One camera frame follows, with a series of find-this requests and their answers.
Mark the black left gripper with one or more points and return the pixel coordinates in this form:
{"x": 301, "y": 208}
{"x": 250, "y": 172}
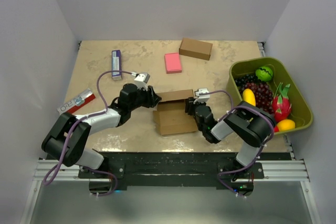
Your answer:
{"x": 152, "y": 98}

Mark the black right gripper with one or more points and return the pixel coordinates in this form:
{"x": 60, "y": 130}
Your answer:
{"x": 189, "y": 105}

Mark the brown cardboard box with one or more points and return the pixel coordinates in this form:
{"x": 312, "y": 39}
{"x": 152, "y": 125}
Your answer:
{"x": 170, "y": 117}
{"x": 195, "y": 49}

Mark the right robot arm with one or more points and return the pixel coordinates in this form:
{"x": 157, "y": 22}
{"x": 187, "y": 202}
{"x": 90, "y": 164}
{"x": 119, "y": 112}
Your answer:
{"x": 253, "y": 125}

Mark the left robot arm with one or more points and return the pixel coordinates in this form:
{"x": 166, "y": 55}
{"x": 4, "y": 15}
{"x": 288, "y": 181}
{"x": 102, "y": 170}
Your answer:
{"x": 67, "y": 138}

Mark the purple toothpaste box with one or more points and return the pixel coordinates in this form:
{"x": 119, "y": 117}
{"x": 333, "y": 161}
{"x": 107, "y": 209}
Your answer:
{"x": 116, "y": 65}

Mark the red white toothpaste box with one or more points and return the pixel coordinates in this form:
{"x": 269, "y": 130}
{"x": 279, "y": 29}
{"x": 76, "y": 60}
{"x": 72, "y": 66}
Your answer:
{"x": 77, "y": 102}

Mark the closed brown cardboard box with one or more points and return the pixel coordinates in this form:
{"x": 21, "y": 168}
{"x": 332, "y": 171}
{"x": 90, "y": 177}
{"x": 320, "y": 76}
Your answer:
{"x": 195, "y": 49}

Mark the pink sticky note pad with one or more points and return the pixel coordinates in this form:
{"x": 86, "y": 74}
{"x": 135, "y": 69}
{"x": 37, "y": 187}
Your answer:
{"x": 172, "y": 63}

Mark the dark blue toy grapes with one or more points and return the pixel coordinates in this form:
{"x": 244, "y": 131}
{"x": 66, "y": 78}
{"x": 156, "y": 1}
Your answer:
{"x": 248, "y": 78}

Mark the red purple toy grapes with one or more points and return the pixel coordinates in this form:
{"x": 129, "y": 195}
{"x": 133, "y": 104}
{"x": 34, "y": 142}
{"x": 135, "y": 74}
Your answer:
{"x": 263, "y": 94}

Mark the green toy melon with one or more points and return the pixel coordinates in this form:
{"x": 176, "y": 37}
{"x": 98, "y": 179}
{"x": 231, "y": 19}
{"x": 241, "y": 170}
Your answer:
{"x": 264, "y": 73}

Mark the pink toy dragon fruit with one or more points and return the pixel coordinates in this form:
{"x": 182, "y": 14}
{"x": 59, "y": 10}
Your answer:
{"x": 281, "y": 104}

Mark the orange yellow toy fruit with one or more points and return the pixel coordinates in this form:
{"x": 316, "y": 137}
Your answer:
{"x": 286, "y": 125}

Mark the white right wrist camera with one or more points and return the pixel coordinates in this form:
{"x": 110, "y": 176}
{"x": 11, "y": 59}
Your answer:
{"x": 202, "y": 95}

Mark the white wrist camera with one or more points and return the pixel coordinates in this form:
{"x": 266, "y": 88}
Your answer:
{"x": 141, "y": 79}
{"x": 202, "y": 95}

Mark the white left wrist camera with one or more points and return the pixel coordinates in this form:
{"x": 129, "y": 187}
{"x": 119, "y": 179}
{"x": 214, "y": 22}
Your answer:
{"x": 141, "y": 79}

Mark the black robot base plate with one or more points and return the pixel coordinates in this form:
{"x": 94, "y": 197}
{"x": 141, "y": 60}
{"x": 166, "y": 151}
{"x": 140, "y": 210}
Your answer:
{"x": 181, "y": 170}

